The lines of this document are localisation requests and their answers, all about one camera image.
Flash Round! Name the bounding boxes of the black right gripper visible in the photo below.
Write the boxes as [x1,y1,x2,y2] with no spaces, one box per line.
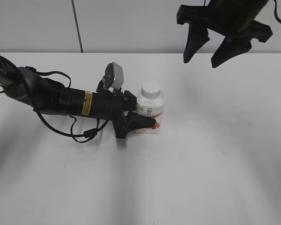
[177,4,273,68]

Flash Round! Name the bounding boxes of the white yili yogurt bottle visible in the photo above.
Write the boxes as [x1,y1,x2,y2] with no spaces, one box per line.
[136,90,164,134]

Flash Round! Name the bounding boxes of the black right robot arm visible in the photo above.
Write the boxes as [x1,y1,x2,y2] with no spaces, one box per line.
[177,0,273,68]

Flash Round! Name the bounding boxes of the white plastic bottle cap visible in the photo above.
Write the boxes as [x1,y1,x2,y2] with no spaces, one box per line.
[141,82,161,99]

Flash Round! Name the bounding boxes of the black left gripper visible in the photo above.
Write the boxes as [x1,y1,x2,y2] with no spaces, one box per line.
[92,90,156,139]

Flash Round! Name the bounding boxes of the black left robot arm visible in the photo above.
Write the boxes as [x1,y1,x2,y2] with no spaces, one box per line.
[0,55,156,143]

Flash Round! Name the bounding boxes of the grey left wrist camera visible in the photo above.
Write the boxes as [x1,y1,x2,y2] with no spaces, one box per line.
[96,62,124,92]

